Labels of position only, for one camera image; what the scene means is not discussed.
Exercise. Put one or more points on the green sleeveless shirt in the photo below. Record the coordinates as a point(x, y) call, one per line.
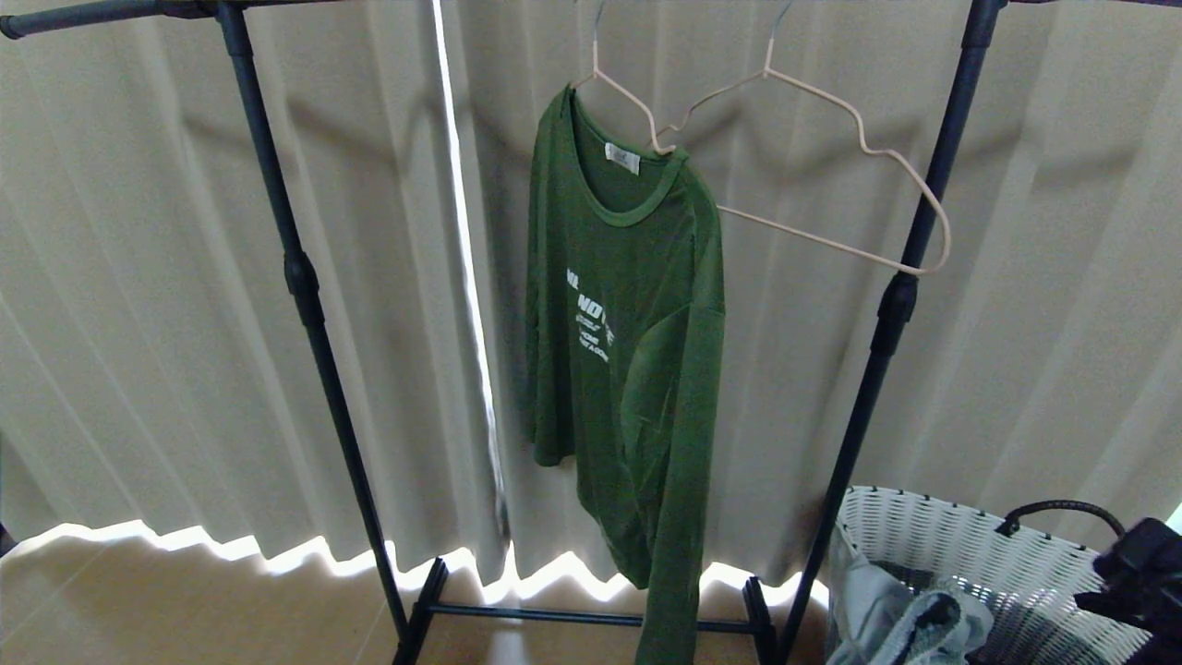
point(646, 416)

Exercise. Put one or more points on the pink clothes hanger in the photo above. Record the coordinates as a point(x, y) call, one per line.
point(619, 92)
point(859, 129)

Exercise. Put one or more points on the pale grey garment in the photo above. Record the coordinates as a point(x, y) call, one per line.
point(868, 600)

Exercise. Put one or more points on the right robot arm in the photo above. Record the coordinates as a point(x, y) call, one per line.
point(1145, 573)

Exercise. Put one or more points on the black clothes rack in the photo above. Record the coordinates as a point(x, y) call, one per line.
point(305, 286)

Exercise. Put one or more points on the white laundry basket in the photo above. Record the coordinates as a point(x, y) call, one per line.
point(923, 536)

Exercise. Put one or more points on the beige curtain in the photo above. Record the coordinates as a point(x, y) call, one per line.
point(138, 323)

